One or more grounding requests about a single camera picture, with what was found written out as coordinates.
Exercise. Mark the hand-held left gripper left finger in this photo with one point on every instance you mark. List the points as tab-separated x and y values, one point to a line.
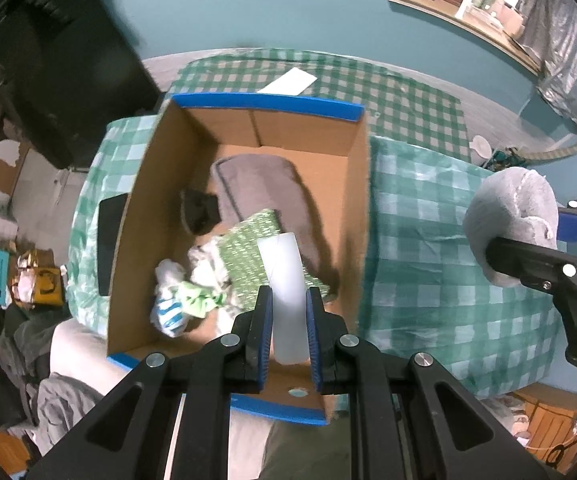
263	330

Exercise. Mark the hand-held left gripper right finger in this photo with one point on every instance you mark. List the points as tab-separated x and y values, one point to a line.
314	330

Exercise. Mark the light grey sock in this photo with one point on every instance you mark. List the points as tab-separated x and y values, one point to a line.
508	205

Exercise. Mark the neon green sock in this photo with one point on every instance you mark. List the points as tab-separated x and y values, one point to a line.
198	300

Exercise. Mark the green patterned cloth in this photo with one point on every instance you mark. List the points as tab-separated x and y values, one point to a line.
243	250

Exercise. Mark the grey cloth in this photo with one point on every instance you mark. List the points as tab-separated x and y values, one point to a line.
268	185

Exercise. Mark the cardboard box with blue edges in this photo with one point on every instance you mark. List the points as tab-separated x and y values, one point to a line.
338	185

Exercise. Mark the wooden crate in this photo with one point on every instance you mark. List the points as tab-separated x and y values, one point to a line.
553	420

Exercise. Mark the white blue striped sock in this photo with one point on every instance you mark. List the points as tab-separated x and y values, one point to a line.
168	317

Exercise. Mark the green checkered tablecloth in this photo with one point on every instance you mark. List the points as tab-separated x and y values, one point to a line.
418	260

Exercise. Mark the white round lid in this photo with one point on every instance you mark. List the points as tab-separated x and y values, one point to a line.
480	147

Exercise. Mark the black sock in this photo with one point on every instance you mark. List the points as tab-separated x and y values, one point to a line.
198	210

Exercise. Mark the silver curtain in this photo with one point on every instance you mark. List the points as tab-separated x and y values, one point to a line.
563	50

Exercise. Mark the black smartphone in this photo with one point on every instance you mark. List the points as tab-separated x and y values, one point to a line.
108	240

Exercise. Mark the grey clothes pile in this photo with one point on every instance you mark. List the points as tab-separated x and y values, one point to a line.
68	410

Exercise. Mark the yellow bag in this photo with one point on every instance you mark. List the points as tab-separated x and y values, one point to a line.
43	287

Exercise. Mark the wooden shelf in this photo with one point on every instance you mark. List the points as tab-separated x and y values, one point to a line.
448	15

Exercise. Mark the white paper card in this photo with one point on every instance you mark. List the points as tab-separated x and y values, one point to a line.
288	81

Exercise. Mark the black jacket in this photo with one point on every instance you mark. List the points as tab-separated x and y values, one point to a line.
53	60

